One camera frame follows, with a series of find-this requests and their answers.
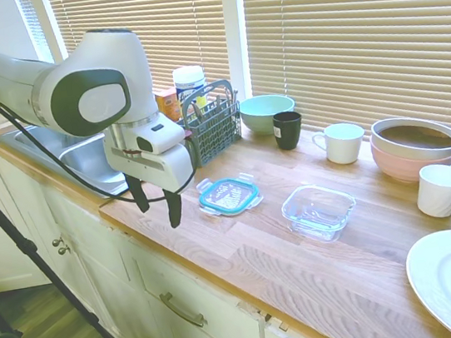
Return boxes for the white ceramic mug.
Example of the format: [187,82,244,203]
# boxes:
[310,119,369,169]
[412,162,451,221]

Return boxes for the wide beige window blind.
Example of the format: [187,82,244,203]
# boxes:
[239,0,451,191]

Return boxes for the orange cardboard box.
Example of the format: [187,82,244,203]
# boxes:
[154,86,183,125]

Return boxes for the clear glass food container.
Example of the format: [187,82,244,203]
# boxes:
[278,178,362,250]

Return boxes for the grey plastic cutlery basket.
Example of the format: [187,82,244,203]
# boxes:
[177,77,250,170]

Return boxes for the white wipes canister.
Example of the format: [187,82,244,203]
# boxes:
[171,62,212,120]

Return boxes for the black cup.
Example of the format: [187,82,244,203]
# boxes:
[270,109,306,152]

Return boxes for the clear lid with teal seal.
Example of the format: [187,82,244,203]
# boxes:
[194,169,267,222]

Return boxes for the black camera stand pole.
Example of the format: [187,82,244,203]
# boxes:
[0,134,141,338]

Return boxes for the pink bowl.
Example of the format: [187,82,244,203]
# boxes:
[369,127,451,189]
[369,110,451,170]

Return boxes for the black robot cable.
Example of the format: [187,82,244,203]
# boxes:
[0,32,172,225]

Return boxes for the white kitchen base cabinets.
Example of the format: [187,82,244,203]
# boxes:
[0,96,359,338]

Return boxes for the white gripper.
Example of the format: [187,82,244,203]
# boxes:
[104,132,206,237]

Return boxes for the narrow beige window blind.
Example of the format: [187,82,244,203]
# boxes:
[46,0,236,117]

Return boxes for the stainless steel sink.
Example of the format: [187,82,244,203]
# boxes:
[0,112,133,213]

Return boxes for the mint green bowl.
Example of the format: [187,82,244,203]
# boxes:
[236,91,300,139]

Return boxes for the metal drawer bar handle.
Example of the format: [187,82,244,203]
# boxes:
[158,286,209,334]

